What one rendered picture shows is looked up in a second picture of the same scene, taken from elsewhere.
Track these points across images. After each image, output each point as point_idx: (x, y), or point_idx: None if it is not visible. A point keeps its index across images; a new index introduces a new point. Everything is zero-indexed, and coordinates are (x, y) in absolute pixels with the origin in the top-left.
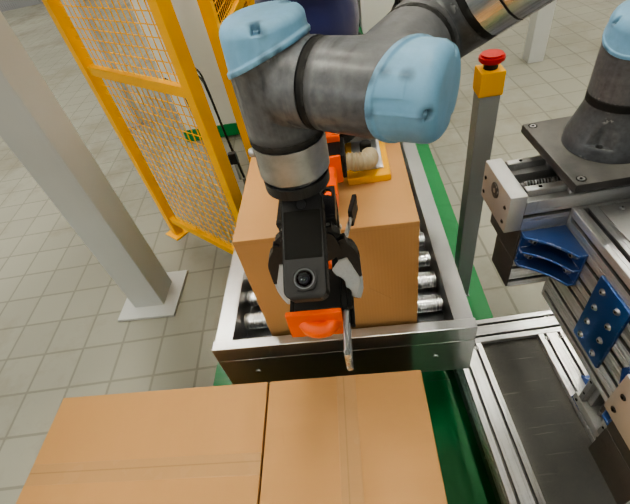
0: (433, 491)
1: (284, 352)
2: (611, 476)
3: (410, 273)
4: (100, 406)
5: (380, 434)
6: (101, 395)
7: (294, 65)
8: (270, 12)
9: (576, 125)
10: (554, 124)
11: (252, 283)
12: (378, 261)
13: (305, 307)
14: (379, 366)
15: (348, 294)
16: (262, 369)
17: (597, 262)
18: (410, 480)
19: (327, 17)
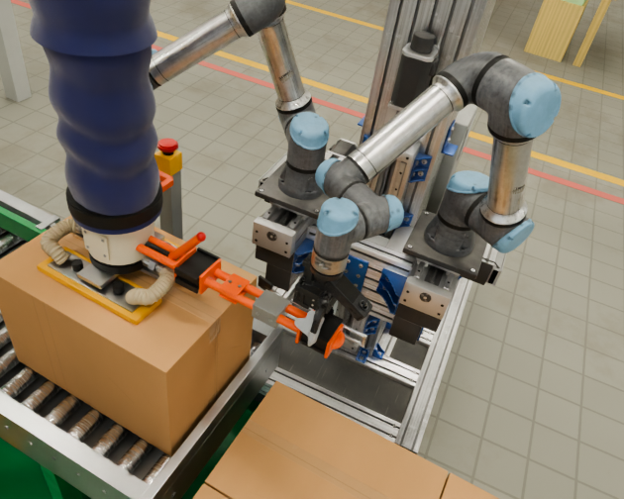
0: (349, 426)
1: (193, 451)
2: (405, 335)
3: (251, 317)
4: None
5: (300, 431)
6: None
7: (364, 221)
8: (347, 205)
9: (293, 183)
10: (269, 184)
11: (170, 404)
12: (238, 320)
13: (330, 335)
14: (241, 409)
15: (335, 316)
16: (176, 489)
17: None
18: (337, 433)
19: (155, 169)
